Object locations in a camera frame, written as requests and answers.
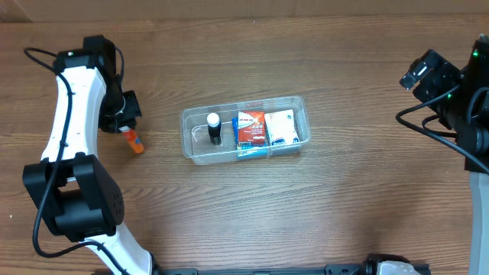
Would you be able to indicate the clear plastic container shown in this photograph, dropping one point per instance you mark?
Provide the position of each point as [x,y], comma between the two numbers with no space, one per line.
[196,144]

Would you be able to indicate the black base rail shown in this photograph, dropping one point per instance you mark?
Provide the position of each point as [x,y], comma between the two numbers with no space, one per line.
[374,264]

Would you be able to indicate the orange bottle white cap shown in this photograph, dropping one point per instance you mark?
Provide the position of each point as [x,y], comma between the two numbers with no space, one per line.
[133,139]

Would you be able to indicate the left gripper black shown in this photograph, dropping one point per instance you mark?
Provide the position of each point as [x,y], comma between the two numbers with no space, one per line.
[128,111]

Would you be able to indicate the red medicine box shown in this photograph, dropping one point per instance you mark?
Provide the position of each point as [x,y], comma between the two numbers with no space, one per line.
[251,128]

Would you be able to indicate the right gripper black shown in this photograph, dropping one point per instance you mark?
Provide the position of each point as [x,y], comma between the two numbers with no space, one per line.
[432,76]

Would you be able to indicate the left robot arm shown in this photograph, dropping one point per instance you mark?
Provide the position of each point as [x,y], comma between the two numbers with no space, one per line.
[78,203]

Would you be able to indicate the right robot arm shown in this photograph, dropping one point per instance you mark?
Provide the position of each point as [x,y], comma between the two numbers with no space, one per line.
[459,98]

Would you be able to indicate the white blue medicine box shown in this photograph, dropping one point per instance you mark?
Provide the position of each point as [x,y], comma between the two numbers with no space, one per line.
[281,128]

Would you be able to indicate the black bottle white cap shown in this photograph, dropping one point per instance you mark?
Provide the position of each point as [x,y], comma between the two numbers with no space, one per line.
[214,128]

